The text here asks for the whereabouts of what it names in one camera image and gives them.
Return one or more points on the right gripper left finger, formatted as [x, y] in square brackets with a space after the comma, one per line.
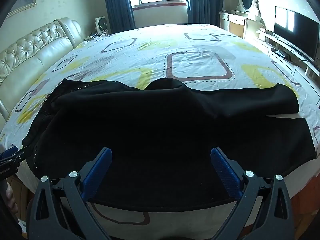
[60, 210]

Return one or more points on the framed wall picture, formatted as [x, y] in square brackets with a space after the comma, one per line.
[21, 5]

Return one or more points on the white dressing table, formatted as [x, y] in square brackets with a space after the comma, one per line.
[240, 26]

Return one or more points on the dark blue right curtain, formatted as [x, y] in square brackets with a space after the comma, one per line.
[204, 11]

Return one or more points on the small white fan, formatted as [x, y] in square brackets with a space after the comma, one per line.
[101, 25]

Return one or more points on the cream tufted leather headboard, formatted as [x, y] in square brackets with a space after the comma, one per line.
[23, 62]

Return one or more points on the white tv console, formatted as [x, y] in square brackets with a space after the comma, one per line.
[288, 57]

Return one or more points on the dark blue left curtain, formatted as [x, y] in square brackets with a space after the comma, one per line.
[120, 15]

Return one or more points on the dark blue curtain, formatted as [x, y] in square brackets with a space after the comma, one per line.
[120, 15]
[204, 11]

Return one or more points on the person left hand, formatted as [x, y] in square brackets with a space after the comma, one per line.
[10, 200]

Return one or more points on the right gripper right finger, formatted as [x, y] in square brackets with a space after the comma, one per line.
[275, 217]

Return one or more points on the patterned white bed sheet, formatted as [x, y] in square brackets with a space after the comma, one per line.
[203, 57]

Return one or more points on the black pants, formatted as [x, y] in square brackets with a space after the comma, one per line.
[161, 138]

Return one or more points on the black flat screen television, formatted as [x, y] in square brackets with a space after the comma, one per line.
[297, 29]

